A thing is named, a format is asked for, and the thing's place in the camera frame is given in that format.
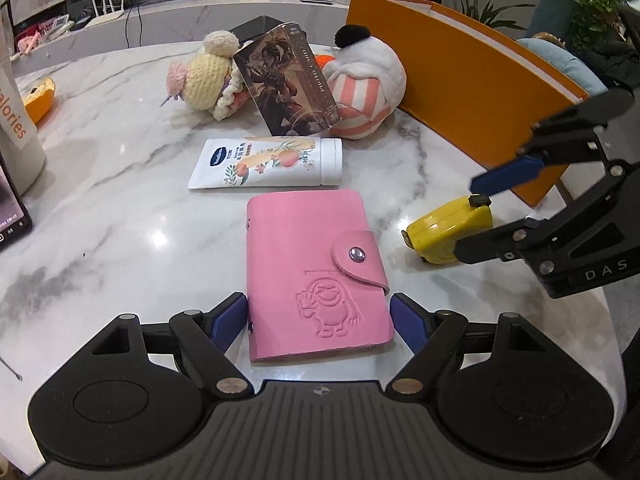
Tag yellow tape measure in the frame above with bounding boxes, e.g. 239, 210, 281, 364
401, 194, 494, 266

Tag pink card wallet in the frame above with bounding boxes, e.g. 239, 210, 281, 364
246, 188, 394, 362

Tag white striped plush toy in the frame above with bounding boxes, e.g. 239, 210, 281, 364
322, 25, 407, 140

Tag white cream tube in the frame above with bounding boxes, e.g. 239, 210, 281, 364
188, 136, 343, 190

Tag orange crochet fruit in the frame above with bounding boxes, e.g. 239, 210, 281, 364
314, 54, 334, 70

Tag dark card box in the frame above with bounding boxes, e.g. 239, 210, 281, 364
234, 22, 341, 136

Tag cream crochet doll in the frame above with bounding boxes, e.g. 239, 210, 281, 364
162, 30, 250, 122

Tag black gift box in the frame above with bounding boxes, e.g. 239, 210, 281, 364
230, 15, 283, 46

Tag orange storage box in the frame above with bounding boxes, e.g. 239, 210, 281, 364
345, 0, 591, 208

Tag light blue pillow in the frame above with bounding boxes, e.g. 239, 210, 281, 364
518, 38, 608, 96

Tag potted green plant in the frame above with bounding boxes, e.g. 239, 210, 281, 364
454, 0, 534, 32

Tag black jacket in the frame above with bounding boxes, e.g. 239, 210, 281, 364
584, 3, 639, 90

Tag leafy vine plant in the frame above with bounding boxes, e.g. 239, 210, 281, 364
565, 0, 622, 54

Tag black smartphone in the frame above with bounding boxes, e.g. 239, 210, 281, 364
0, 159, 34, 252

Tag white paper cup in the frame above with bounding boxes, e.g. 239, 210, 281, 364
0, 11, 46, 195

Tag orange yellow object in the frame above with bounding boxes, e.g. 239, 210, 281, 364
23, 77, 55, 124

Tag white tv cabinet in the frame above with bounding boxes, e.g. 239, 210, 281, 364
12, 0, 348, 77

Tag white wifi router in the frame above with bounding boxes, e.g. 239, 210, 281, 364
87, 0, 125, 27

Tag black power cable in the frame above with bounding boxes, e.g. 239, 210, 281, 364
121, 1, 147, 49

